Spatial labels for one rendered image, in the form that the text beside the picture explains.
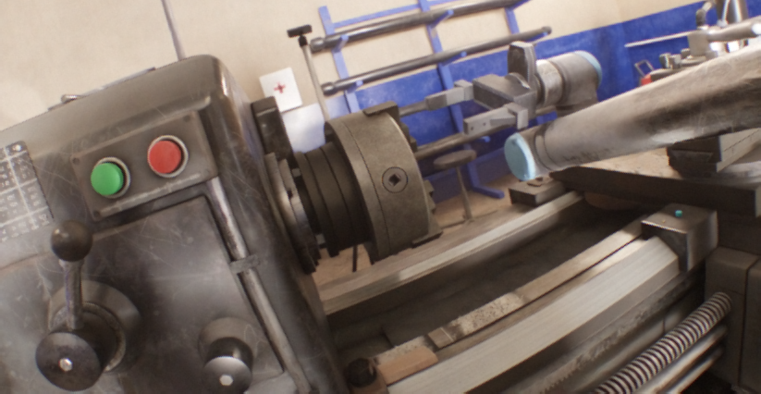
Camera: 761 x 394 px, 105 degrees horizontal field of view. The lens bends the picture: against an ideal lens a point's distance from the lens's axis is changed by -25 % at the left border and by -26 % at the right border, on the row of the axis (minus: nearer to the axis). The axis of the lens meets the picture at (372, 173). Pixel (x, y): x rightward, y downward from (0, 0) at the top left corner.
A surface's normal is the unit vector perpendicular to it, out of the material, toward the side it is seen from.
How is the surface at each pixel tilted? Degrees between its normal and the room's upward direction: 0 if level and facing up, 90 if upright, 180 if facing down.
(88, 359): 90
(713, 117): 109
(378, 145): 54
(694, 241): 90
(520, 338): 36
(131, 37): 90
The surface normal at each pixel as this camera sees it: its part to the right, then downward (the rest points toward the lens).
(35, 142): -0.03, -0.58
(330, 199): 0.19, -0.06
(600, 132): -0.94, 0.25
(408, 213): 0.32, 0.34
